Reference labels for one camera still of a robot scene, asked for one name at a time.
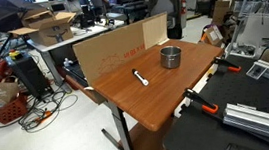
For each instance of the black computer tower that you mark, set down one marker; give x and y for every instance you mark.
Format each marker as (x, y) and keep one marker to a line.
(29, 76)

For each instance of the wooden lower table panel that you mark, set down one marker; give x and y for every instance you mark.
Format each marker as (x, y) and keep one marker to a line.
(148, 144)

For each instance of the small labelled cardboard box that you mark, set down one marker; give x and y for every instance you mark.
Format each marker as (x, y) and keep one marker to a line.
(212, 36)

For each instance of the metal bracket plate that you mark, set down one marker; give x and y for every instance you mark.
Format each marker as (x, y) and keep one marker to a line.
(256, 71)

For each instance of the red fire extinguisher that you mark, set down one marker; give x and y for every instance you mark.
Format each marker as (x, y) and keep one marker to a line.
(183, 5)

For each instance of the large brown cardboard box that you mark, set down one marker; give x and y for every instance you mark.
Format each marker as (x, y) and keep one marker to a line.
(223, 8)

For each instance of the brown cardboard backboard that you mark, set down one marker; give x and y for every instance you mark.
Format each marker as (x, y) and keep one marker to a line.
(112, 52)

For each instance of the open cardboard shipping box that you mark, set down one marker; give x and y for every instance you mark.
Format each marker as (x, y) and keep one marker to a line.
(51, 31)

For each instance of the seated person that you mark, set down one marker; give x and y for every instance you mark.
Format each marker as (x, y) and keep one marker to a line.
(98, 0)

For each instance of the black office chair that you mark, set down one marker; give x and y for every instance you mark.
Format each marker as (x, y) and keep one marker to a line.
(164, 5)

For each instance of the white desk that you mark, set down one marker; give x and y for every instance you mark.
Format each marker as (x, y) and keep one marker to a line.
(80, 35)

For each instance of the black and white marker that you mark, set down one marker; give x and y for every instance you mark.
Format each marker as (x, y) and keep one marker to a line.
(140, 77)

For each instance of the black perforated mounting board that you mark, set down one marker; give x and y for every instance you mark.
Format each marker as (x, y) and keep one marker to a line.
(240, 89)

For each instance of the yellow red emergency stop button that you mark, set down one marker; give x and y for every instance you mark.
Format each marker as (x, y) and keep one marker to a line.
(15, 54)

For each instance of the grey metal table leg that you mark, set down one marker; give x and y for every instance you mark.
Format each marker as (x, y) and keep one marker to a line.
(122, 130)

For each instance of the silver metal pot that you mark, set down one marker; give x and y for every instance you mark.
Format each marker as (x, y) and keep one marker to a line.
(171, 60)

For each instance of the red plastic basket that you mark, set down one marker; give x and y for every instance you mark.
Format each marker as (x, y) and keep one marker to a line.
(9, 112)

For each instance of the light wood panel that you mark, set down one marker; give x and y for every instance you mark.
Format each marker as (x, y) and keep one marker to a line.
(155, 31)

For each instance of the black photo softbox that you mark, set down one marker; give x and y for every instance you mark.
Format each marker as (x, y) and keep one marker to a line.
(3, 11)

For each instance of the black orange bar clamp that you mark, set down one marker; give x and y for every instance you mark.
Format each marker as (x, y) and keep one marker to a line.
(228, 65)
(200, 101)

